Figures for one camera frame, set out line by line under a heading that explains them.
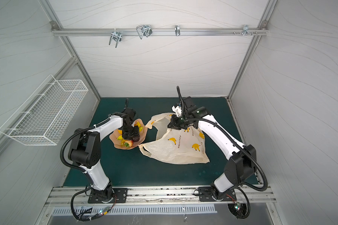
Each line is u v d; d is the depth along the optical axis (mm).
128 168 825
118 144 891
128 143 861
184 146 785
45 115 688
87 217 674
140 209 703
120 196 735
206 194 731
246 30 764
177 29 728
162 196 749
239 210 723
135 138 900
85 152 486
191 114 568
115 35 778
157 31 767
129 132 794
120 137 923
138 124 940
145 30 765
